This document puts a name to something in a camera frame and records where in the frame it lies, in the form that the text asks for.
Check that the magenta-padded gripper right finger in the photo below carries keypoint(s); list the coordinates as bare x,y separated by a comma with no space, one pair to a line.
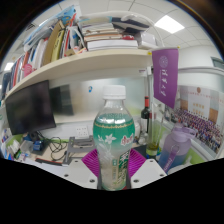
148,170

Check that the black computer monitor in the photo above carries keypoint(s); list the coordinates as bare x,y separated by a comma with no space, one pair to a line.
30,108

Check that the small blue electronic box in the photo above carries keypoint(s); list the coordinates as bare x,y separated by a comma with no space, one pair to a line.
38,146

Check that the green-labelled tea drink bottle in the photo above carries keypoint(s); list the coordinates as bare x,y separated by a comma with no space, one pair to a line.
113,133

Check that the dark wine bottle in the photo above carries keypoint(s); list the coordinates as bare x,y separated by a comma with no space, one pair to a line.
145,116

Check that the group photo poster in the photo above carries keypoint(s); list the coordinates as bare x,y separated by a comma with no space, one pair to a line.
200,120

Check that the purple pennant flag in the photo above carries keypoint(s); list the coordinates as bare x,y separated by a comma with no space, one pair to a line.
165,76

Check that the purple translucent water bottle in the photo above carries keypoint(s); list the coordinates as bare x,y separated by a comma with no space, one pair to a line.
173,150

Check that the grey metal laptop stand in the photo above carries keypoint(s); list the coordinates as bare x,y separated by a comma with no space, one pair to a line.
78,146

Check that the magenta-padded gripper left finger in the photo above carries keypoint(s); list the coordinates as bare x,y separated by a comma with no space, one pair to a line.
78,170

